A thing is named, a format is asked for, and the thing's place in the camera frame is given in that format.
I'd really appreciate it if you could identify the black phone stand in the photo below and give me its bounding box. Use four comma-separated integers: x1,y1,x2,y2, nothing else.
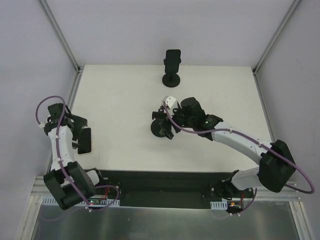
162,73,181,88
150,107,164,138

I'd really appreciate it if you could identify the black smartphone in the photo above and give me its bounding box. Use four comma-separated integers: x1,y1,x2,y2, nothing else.
163,49,181,74

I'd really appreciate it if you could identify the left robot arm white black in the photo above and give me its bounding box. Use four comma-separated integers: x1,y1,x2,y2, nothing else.
43,103,106,210

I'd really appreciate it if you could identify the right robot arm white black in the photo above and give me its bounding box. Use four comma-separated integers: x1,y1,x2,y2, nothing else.
150,96,296,200

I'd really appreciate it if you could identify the black phone cream case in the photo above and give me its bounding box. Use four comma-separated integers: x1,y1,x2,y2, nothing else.
77,127,92,155

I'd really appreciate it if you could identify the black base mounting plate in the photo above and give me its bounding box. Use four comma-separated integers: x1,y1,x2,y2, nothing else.
82,170,258,210

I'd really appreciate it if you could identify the right white cable duct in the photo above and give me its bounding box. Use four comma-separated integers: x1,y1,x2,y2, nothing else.
210,199,228,211

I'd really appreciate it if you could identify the left aluminium frame post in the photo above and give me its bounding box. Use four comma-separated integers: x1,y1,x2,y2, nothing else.
37,0,81,73

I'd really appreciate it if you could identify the aluminium frame post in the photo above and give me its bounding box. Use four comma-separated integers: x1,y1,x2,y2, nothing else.
37,0,81,73
252,0,303,76

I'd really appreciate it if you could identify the aluminium rail right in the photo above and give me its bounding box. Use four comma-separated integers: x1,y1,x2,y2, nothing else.
255,186,303,202

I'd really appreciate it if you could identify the right aluminium frame post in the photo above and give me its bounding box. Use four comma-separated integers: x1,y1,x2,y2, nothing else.
252,0,303,76

